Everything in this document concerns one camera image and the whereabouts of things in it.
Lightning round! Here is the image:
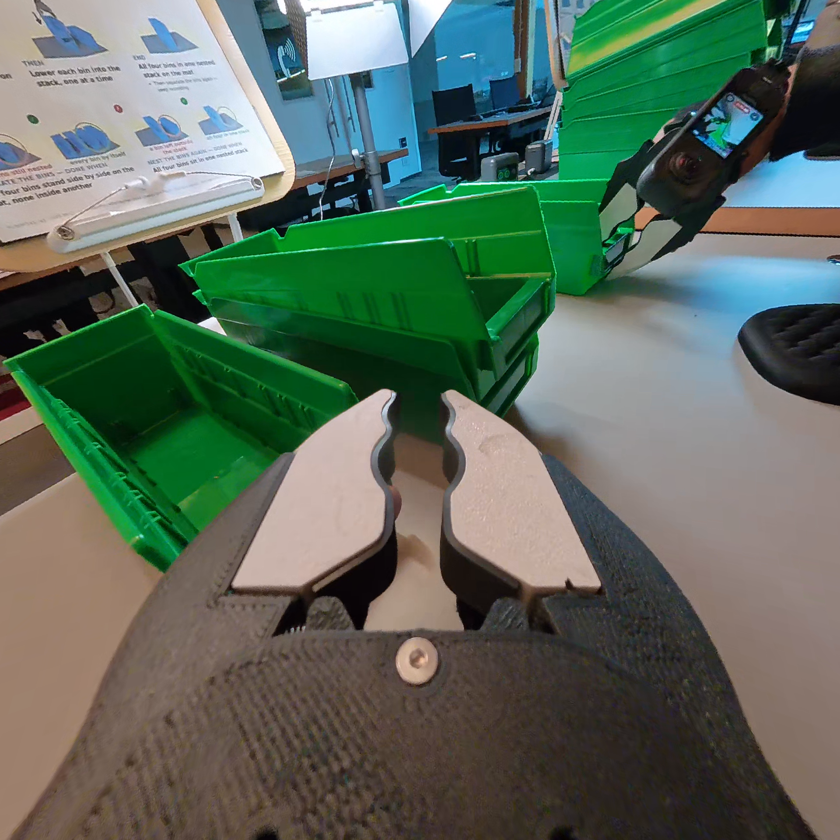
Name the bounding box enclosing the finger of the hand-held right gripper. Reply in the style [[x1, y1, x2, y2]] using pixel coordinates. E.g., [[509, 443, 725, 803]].
[[605, 202, 724, 281], [597, 143, 658, 231]]

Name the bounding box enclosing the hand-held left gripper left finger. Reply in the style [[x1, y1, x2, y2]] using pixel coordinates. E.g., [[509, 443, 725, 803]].
[[230, 388, 401, 632]]

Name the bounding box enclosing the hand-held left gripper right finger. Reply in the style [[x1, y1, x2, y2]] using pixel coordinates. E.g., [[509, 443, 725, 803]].
[[438, 390, 605, 632]]

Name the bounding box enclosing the person's right forearm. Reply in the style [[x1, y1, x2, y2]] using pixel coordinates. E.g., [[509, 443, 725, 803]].
[[768, 26, 840, 164]]

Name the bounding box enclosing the wood-edged white desk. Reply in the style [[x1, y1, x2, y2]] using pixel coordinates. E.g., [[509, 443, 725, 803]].
[[633, 152, 840, 238]]

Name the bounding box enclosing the orange-topped office desk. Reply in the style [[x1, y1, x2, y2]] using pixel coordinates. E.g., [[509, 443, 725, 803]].
[[428, 108, 552, 178]]

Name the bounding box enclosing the person's right hand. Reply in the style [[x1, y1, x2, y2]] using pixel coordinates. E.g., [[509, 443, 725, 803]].
[[740, 64, 799, 178]]

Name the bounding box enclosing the stack of green bins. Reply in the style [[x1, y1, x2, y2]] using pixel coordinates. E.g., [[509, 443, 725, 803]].
[[556, 0, 788, 181]]

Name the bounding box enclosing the metal pole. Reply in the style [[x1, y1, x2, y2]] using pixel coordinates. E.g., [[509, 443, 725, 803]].
[[348, 72, 388, 211]]

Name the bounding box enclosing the white stand rod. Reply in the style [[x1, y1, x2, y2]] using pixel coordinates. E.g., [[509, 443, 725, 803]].
[[100, 251, 140, 308]]

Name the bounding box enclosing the white studio light softbox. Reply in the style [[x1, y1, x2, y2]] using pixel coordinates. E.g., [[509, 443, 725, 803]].
[[305, 0, 454, 81]]

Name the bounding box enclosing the white page holder bar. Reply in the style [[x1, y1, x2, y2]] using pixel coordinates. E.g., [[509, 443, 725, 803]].
[[46, 172, 265, 256]]

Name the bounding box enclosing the instruction sheet on board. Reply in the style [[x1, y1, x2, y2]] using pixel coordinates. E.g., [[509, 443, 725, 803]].
[[0, 0, 296, 273]]

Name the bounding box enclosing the printed instruction sheet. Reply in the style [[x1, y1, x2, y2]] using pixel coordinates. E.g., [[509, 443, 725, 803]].
[[0, 0, 286, 244]]

